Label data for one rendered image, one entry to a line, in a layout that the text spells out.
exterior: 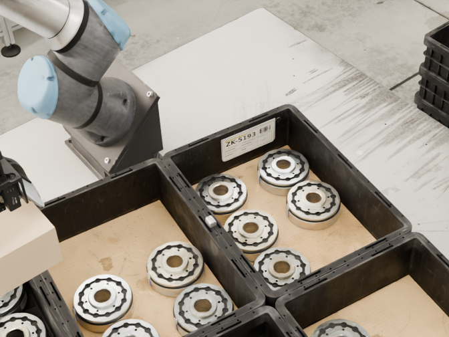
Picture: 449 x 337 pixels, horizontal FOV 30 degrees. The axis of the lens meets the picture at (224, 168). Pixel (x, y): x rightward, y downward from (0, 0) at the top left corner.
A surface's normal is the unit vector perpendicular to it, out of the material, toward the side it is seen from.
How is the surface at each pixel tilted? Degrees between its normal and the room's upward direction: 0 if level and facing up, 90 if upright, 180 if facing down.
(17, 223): 0
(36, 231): 0
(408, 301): 0
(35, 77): 52
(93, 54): 87
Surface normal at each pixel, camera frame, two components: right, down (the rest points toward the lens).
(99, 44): 0.46, 0.51
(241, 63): -0.04, -0.71
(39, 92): -0.65, -0.11
